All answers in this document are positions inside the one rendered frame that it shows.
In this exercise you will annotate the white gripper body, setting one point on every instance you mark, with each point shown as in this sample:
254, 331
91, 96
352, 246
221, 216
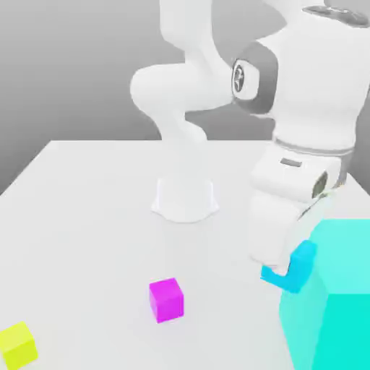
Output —
271, 231

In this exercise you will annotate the small blue cube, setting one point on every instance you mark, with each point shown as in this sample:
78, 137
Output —
301, 268

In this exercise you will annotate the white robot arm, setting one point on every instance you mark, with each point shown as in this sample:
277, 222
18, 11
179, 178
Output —
315, 95

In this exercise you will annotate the small magenta cube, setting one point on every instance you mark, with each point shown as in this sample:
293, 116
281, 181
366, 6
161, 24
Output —
166, 300

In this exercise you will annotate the small yellow cube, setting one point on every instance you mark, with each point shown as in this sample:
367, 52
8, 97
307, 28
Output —
17, 347

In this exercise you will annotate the large turquoise box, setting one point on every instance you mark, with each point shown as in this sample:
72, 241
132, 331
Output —
341, 318

